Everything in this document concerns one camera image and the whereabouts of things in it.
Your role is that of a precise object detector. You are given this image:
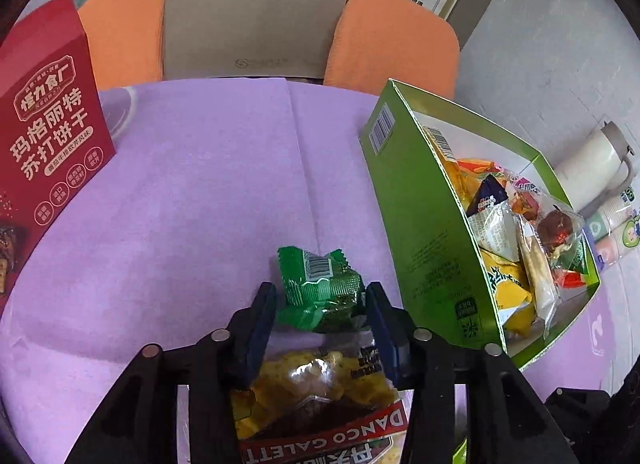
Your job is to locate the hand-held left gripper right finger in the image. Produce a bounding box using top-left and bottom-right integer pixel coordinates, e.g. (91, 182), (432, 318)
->
(366, 281), (578, 464)

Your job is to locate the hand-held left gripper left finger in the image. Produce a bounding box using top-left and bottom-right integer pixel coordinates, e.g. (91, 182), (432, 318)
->
(65, 281), (278, 464)

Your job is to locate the small green snack packet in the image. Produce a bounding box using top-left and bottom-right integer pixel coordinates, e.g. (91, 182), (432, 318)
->
(277, 245), (367, 334)

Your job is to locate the yellow cracker packet red label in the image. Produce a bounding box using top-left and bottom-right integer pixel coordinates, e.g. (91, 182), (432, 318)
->
(231, 329), (409, 464)

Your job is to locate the green cardboard box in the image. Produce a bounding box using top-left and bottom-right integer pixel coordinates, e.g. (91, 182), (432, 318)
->
(360, 78), (601, 373)

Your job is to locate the orange red fruit packet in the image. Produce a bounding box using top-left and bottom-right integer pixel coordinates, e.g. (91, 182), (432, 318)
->
(457, 158), (503, 182)

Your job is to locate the yellow packet black print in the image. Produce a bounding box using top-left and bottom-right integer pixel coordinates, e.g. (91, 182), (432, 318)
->
(479, 249), (535, 341)

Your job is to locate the red wrapped candy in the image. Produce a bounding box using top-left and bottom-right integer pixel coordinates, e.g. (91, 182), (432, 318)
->
(551, 268), (585, 289)

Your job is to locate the white snack packet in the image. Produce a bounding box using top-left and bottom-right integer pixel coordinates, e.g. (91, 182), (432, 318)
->
(469, 204), (523, 265)

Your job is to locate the beige cracker packet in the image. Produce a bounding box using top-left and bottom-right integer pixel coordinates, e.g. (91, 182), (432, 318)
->
(516, 224), (560, 340)

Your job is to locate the green twisted snack packet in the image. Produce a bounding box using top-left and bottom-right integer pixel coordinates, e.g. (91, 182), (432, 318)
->
(570, 234), (591, 275)

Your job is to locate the yellow snack packet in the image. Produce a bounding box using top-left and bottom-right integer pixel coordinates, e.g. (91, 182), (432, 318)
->
(435, 136), (481, 212)

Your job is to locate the dark blue snack packet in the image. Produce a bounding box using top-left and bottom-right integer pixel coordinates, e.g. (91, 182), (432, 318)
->
(466, 175), (510, 219)

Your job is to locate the purple tablecloth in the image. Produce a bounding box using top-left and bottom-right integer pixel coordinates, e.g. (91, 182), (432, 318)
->
(0, 76), (640, 464)

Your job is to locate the orange red snack packet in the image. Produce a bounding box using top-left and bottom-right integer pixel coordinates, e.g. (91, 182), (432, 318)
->
(507, 191), (543, 220)

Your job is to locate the clear packet brown snack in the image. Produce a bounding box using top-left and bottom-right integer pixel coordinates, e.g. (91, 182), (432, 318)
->
(536, 193), (587, 265)

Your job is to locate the stack of paper cups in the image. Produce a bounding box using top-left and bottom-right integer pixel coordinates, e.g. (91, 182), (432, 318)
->
(582, 184), (640, 270)

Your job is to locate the pink clear cookie packet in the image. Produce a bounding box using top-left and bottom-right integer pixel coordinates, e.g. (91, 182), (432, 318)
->
(510, 175), (545, 195)

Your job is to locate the white kettle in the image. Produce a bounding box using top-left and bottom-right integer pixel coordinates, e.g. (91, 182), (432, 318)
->
(552, 122), (636, 210)

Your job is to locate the red cracker box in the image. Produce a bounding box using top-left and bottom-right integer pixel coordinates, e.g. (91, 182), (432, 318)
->
(0, 0), (117, 317)

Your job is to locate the orange chair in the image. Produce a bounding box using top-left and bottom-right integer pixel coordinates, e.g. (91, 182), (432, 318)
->
(323, 0), (461, 100)
(77, 0), (166, 91)

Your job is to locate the brown cardboard sheet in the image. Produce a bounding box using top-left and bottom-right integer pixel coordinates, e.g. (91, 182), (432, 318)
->
(163, 0), (357, 80)

